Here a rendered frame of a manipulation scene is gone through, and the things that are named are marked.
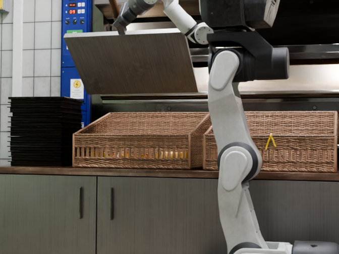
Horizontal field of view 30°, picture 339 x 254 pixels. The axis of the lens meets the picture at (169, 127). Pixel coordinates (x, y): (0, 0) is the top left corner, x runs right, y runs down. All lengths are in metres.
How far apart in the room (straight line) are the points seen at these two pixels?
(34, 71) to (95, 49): 0.75
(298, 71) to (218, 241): 0.99
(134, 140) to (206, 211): 0.46
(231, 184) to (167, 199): 0.56
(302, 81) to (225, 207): 1.10
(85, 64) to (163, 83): 0.37
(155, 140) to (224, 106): 0.62
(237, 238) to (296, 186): 0.45
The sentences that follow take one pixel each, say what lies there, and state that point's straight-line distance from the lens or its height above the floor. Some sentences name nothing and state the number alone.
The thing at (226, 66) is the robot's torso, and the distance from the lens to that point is 2.22.
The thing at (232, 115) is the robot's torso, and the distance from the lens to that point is 2.24.
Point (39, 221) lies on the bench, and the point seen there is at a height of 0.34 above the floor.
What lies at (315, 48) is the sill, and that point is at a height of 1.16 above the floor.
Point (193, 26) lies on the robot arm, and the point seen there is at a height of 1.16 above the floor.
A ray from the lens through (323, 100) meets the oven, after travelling 3.14.
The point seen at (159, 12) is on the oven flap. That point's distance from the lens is 3.32.
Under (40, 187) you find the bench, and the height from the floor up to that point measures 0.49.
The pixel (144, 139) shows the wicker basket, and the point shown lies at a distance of 2.78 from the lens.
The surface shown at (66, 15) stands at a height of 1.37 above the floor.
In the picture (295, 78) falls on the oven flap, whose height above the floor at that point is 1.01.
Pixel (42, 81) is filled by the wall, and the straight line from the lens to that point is 3.51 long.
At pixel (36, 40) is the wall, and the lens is 3.56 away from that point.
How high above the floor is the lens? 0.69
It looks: 2 degrees up
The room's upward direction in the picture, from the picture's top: 1 degrees clockwise
